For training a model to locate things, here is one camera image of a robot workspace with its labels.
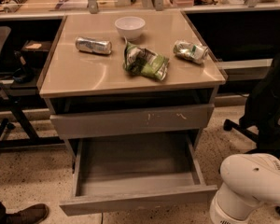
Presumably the grey drawer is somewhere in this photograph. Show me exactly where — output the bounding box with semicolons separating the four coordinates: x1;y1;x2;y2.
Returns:
60;132;217;216
50;105;214;139

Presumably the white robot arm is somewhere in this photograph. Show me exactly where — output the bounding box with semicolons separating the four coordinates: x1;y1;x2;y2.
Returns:
210;153;280;224

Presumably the grey drawer cabinet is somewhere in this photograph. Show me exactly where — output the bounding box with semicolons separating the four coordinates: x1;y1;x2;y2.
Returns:
36;10;228;161

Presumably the grey top drawer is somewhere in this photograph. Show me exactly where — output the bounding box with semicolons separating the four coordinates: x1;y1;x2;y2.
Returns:
50;105;214;139

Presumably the green chip bag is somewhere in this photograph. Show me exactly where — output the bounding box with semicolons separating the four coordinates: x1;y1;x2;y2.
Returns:
123;40;169;81

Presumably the silver soda can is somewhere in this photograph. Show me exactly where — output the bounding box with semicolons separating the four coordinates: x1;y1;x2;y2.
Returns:
76;36;112;55

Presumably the white ceramic bowl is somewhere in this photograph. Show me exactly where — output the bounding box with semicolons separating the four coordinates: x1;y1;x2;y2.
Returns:
115;16;146;41

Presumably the black box with label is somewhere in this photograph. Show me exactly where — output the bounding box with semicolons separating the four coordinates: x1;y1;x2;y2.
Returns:
21;40;52;68

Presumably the black office chair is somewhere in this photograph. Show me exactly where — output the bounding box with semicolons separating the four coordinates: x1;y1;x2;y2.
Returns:
224;52;280;160

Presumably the brown shoe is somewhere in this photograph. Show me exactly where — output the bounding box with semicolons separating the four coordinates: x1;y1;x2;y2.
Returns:
5;203;49;224

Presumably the black coiled tool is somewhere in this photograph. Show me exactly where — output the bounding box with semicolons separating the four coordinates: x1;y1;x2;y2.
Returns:
4;0;28;13

